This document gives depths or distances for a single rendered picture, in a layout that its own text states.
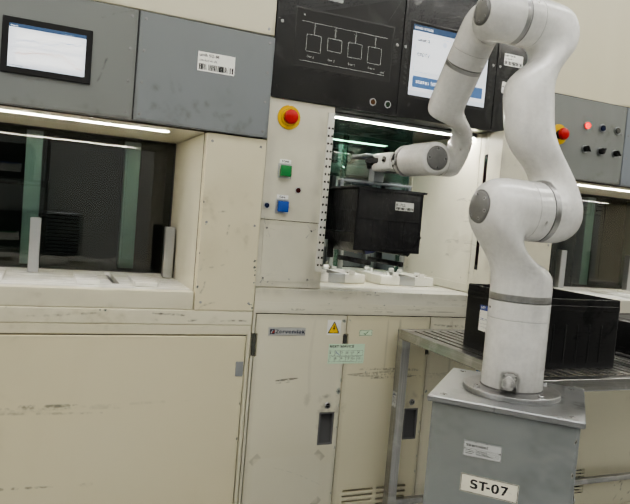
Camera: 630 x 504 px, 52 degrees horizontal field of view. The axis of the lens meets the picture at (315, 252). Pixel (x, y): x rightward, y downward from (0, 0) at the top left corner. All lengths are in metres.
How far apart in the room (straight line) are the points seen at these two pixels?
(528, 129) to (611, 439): 1.62
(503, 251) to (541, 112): 0.28
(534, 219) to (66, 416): 1.22
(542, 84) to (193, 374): 1.13
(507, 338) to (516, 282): 0.11
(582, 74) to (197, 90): 1.35
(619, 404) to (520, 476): 1.44
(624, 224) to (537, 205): 1.99
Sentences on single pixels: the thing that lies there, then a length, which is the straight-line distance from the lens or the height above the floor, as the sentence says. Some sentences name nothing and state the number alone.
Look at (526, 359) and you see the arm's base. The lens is 1.31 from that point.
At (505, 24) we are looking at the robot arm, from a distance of 1.37.
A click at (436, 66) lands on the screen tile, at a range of 2.07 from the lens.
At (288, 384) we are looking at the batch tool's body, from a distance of 1.89.
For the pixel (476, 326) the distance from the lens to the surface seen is 1.78.
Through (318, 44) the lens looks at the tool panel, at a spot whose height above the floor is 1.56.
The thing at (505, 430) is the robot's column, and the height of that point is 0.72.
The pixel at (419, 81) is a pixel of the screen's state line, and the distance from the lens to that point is 2.03.
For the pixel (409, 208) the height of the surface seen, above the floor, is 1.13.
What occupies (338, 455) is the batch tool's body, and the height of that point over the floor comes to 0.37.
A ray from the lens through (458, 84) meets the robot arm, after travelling 1.58.
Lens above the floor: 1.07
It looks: 3 degrees down
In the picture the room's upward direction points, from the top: 5 degrees clockwise
